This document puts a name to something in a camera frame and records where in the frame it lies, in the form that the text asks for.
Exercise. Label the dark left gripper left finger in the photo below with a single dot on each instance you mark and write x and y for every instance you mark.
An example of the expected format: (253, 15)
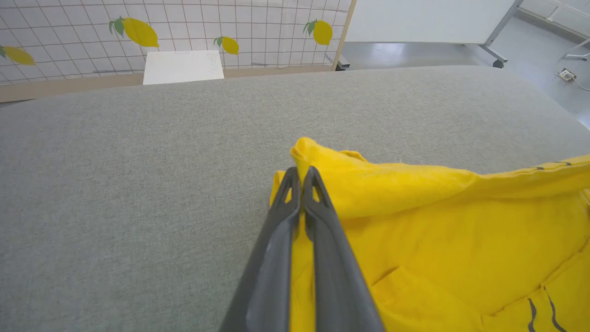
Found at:
(272, 276)

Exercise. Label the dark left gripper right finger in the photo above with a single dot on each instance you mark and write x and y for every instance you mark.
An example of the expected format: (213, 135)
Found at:
(336, 276)

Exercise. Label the yellow cartoon face garment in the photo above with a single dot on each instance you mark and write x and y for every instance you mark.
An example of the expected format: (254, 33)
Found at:
(438, 240)

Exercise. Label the grey upholstered sofa surface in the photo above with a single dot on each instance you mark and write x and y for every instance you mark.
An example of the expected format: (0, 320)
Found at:
(138, 184)

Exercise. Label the grey metal partition foot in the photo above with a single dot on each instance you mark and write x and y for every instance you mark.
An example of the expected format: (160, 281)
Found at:
(341, 66)

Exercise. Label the white box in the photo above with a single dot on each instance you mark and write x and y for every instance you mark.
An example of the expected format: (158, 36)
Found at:
(182, 67)

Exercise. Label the lemon print grid partition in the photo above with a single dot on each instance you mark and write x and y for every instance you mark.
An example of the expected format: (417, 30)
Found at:
(193, 23)

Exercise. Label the white panel on stand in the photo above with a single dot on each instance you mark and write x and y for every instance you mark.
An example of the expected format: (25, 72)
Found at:
(415, 23)

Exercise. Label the white floor power socket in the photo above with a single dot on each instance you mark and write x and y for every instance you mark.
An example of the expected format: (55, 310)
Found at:
(566, 74)

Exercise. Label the white metal frame stand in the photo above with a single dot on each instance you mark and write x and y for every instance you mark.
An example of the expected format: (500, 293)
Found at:
(576, 56)

